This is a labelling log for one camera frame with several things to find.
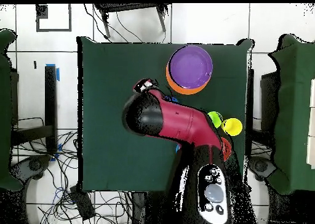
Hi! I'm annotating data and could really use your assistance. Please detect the large yellow plastic bowl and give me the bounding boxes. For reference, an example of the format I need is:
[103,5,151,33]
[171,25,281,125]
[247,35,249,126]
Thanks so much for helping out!
[165,63,212,96]

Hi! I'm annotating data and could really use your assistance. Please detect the purple plastic bowl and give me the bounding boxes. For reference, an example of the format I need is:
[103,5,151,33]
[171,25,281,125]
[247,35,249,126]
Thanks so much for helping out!
[168,44,214,90]

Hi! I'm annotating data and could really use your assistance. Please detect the dark green tablecloth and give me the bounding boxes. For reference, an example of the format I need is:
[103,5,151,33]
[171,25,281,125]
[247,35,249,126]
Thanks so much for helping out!
[76,36,254,194]

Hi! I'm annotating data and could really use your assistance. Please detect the green plastic cup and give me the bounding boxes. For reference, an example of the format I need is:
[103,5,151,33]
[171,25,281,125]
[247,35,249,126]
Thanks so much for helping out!
[207,111,224,129]

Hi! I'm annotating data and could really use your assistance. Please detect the black metal stool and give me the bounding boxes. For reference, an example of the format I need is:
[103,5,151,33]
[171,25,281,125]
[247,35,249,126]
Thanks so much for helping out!
[94,3,170,40]

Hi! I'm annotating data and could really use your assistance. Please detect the blue tape strip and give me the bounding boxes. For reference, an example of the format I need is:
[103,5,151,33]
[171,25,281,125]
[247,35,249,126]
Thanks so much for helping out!
[46,63,60,82]

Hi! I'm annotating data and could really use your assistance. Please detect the yellow plastic cup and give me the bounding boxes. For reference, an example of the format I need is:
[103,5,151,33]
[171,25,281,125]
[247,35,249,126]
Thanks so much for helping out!
[220,117,244,137]

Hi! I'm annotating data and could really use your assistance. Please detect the orange-red plastic bowl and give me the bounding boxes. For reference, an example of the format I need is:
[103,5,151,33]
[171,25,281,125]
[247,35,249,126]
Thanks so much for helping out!
[220,137,233,162]

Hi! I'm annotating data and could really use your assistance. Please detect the black power strip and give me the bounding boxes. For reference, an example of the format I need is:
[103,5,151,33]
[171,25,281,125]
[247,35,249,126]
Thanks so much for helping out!
[70,185,96,221]

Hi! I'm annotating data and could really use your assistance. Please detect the black chair base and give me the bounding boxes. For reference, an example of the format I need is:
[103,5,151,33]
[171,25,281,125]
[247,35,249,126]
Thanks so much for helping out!
[9,154,52,183]
[248,156,277,182]

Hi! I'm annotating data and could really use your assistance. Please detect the green cloth side table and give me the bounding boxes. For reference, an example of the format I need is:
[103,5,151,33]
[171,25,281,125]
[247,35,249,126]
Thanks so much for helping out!
[0,29,24,191]
[269,34,315,195]

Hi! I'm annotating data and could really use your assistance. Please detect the white boxes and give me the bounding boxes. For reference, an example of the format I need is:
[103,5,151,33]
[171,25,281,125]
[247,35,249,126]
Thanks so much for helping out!
[306,78,315,169]

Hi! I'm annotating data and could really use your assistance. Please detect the tangle of floor cables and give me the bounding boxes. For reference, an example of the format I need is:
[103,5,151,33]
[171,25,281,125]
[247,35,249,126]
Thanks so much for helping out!
[10,116,134,224]

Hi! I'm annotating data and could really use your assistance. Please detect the black table frame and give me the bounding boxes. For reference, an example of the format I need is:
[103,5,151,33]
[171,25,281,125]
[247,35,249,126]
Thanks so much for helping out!
[10,65,58,154]
[246,68,255,156]

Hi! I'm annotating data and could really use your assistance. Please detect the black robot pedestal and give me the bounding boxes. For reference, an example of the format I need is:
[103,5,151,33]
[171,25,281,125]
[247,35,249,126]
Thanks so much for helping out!
[131,191,173,224]

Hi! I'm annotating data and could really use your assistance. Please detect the black square floor frame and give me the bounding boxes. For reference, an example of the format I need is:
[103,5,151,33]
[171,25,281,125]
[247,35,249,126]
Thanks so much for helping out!
[36,4,73,33]

